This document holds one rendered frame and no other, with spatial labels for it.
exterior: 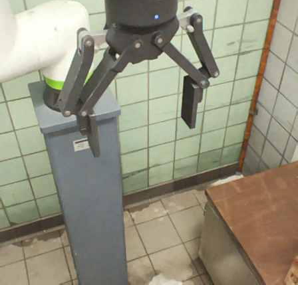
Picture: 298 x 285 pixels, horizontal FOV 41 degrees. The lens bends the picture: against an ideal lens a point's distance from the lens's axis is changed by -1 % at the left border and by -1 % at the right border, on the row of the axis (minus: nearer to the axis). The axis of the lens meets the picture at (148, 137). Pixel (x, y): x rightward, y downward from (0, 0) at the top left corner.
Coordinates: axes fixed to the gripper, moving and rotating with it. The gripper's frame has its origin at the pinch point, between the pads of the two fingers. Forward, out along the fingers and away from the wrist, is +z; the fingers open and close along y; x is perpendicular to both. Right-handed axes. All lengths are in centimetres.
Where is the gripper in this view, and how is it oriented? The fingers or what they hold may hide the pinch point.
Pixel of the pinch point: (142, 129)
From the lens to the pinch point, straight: 52.3
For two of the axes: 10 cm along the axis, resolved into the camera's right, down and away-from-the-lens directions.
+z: 0.0, 7.3, 6.8
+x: 4.0, 6.3, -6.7
